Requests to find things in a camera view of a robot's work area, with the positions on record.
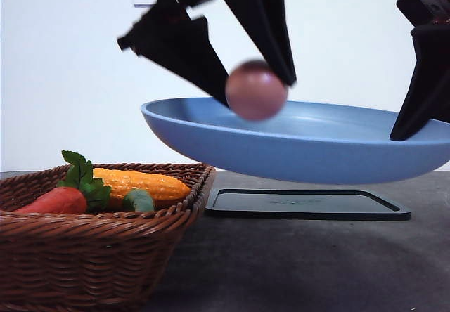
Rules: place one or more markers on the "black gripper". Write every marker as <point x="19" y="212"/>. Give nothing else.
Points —
<point x="166" y="35"/>

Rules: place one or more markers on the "second gripper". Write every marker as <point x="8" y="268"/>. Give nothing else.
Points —
<point x="428" y="102"/>

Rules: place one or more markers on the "brown egg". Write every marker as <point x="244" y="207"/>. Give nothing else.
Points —
<point x="256" y="92"/>

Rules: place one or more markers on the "blue round plate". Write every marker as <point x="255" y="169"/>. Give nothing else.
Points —
<point x="311" y="140"/>

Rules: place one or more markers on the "brown wicker basket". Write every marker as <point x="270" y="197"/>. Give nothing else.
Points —
<point x="108" y="260"/>

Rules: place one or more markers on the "black rectangular tray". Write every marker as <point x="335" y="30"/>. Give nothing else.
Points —
<point x="321" y="204"/>

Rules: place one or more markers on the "yellow toy corn cob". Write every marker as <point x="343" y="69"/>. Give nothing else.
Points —
<point x="120" y="182"/>

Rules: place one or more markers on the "green toy vegetable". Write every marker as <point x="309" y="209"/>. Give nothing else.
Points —
<point x="141" y="199"/>

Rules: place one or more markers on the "orange toy carrot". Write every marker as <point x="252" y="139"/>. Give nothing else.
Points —
<point x="80" y="192"/>

